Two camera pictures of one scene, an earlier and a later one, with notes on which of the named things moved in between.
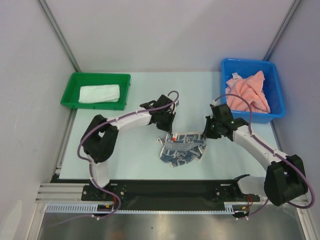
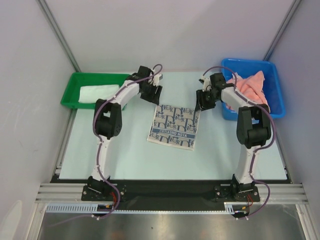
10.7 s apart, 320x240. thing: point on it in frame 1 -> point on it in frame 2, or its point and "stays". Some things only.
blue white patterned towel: [187, 148] -> [174, 126]
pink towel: [251, 88] stays
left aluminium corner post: [50, 20] stays
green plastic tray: [78, 79] stays
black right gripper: [208, 130] -> [205, 97]
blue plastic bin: [245, 67] stays
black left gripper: [168, 127] -> [154, 97]
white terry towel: [99, 93] stays
